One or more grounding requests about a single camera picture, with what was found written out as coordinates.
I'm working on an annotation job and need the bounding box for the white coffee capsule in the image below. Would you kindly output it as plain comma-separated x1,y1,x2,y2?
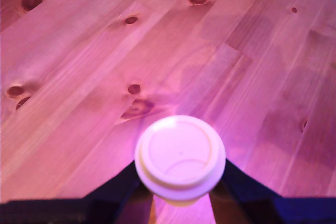
134,114,226,207

